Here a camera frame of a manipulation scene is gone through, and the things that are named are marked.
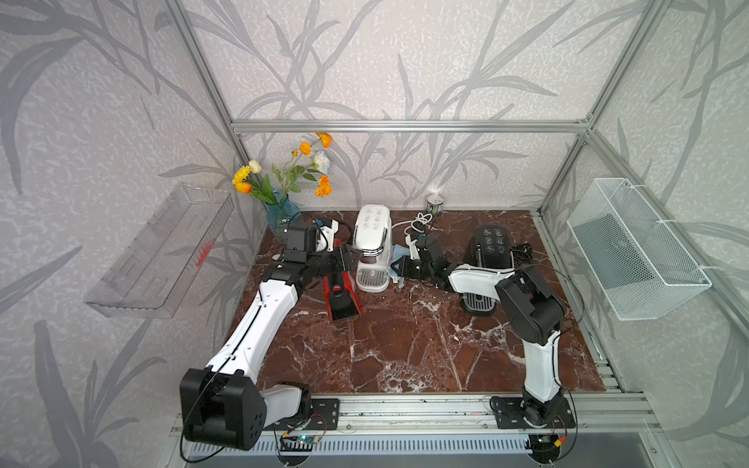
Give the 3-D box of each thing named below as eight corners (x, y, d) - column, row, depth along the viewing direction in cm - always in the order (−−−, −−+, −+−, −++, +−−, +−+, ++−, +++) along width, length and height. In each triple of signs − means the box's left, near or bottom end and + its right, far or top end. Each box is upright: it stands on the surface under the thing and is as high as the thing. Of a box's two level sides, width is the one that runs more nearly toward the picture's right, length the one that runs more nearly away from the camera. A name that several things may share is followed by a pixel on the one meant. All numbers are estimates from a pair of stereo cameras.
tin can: (427, 215, 121) (428, 206, 117) (426, 204, 125) (427, 195, 121) (443, 215, 121) (444, 206, 117) (441, 204, 125) (443, 195, 121)
